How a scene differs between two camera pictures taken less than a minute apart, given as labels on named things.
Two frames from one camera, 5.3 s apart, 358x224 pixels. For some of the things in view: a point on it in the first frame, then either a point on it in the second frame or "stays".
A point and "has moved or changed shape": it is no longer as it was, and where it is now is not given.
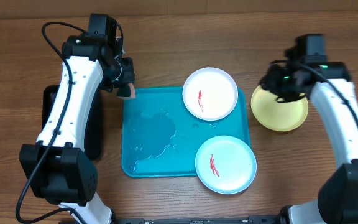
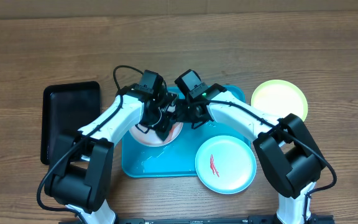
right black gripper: (271, 86) to (186, 107)
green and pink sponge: (126, 91) has moved or changed shape
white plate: (210, 94) has moved or changed shape
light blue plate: (225, 165) stays
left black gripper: (128, 66) to (166, 127)
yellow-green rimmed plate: (276, 115) stays
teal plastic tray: (161, 137) stays
